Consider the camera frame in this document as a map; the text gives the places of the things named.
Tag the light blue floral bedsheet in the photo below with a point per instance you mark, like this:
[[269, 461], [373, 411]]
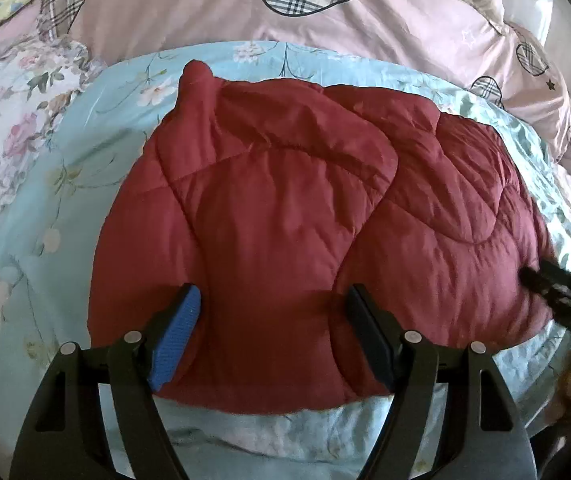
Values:
[[55, 200]]

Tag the pink duvet with plaid hearts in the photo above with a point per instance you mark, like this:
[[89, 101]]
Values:
[[405, 25]]

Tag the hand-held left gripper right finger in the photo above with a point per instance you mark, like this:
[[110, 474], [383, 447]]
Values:
[[371, 345]]

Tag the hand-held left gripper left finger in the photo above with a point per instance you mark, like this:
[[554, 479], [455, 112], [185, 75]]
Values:
[[178, 340]]

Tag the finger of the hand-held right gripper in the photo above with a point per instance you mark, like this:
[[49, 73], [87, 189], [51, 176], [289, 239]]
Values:
[[550, 280]]

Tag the red quilted jacket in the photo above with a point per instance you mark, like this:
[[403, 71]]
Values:
[[295, 240]]

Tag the white floral pillow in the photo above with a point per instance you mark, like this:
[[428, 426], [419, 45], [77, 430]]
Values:
[[10, 115]]

